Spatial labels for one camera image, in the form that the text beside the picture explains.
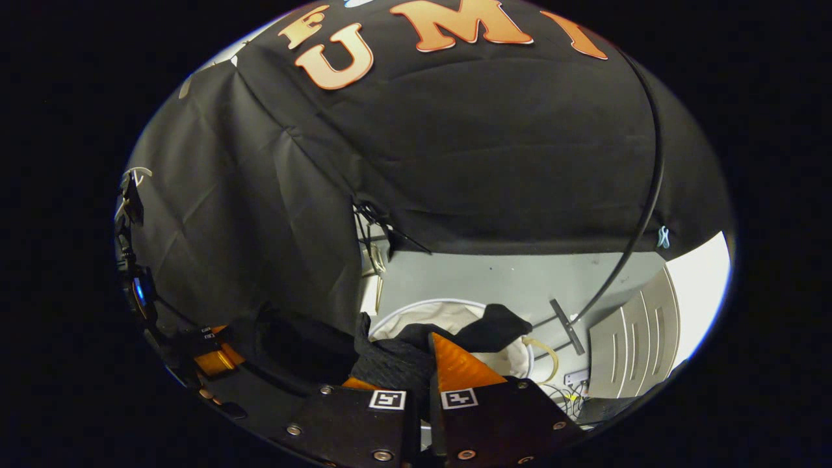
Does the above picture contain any grey slatted cabinet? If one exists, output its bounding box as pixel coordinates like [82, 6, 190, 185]
[588, 268, 681, 398]

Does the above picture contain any black knit cardigan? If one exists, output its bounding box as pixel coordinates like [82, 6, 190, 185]
[227, 304, 534, 407]

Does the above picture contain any white laundry hamper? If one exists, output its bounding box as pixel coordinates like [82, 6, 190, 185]
[367, 298, 535, 381]

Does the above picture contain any black backdrop stand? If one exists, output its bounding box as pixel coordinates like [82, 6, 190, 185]
[354, 201, 431, 275]

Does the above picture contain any black backdrop cloth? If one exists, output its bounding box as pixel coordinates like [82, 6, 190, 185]
[123, 0, 735, 339]

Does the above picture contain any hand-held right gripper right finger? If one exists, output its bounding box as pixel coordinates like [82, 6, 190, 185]
[429, 333, 589, 468]

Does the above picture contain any yellowish hose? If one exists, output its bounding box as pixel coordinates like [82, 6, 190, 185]
[522, 336, 561, 384]

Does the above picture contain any black metal clothes rack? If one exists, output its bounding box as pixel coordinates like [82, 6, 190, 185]
[533, 49, 665, 356]

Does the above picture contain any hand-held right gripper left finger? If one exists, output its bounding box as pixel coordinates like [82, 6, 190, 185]
[286, 376, 417, 468]

